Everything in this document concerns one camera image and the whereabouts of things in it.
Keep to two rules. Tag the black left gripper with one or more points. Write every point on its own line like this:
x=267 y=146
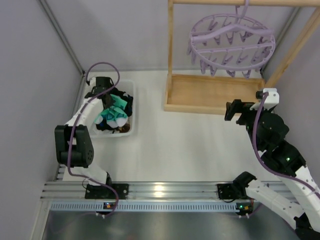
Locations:
x=108 y=99

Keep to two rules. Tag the white plastic laundry basket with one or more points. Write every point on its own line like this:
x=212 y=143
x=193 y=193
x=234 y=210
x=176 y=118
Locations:
x=104 y=131

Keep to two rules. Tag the purple round clip hanger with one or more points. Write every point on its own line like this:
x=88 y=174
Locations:
x=231 y=42

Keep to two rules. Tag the mint green sock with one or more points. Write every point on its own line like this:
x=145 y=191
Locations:
x=118 y=102
x=115 y=117

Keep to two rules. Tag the aluminium frame post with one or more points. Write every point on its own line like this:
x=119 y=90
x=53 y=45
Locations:
x=44 y=5

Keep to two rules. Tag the wooden hanger rack frame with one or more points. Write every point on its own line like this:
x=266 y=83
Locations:
x=203 y=94

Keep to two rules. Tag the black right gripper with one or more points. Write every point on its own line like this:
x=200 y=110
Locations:
x=238 y=110

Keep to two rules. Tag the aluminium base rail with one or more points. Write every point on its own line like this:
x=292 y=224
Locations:
x=139 y=190

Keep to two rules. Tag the grey slotted cable duct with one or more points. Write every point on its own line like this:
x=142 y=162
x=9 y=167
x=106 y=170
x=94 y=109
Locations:
x=150 y=206

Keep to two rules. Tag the brown striped sock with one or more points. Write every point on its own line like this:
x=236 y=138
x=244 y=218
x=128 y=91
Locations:
x=125 y=128

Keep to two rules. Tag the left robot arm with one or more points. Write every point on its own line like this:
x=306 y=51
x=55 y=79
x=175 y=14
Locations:
x=73 y=143

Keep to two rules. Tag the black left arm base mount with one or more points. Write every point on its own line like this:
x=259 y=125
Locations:
x=98 y=192

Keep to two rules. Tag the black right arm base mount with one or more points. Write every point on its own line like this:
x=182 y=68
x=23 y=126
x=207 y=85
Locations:
x=229 y=192

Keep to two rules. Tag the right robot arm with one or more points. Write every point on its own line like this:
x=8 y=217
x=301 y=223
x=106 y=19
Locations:
x=267 y=132

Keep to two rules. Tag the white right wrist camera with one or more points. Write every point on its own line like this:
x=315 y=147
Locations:
x=272 y=99

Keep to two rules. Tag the black blue sock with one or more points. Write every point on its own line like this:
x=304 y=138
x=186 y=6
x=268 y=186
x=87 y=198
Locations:
x=128 y=109

